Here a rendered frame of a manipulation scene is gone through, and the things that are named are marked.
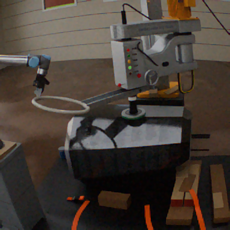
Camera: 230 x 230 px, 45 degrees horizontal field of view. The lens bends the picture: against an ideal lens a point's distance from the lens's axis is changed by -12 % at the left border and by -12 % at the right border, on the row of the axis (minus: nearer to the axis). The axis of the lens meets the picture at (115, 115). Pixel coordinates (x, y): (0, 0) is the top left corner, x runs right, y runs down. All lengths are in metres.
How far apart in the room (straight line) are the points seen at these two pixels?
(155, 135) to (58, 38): 7.67
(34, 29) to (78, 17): 1.81
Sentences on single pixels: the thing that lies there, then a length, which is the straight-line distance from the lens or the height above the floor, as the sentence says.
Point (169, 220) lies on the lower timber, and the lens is 2.71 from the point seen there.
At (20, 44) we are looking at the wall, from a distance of 11.06.
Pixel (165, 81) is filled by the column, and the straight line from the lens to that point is 3.68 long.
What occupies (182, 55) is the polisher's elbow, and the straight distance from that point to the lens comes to 3.00.
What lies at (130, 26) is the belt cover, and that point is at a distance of 2.55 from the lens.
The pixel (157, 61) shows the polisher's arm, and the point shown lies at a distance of 2.75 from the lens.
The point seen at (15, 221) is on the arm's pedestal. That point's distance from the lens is 2.81.
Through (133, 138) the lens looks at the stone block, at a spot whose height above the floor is 0.68.
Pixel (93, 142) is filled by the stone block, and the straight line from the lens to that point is 2.88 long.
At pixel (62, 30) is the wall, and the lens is 9.98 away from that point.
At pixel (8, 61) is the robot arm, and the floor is 1.58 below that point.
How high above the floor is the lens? 1.95
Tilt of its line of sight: 22 degrees down
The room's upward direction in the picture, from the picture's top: 6 degrees counter-clockwise
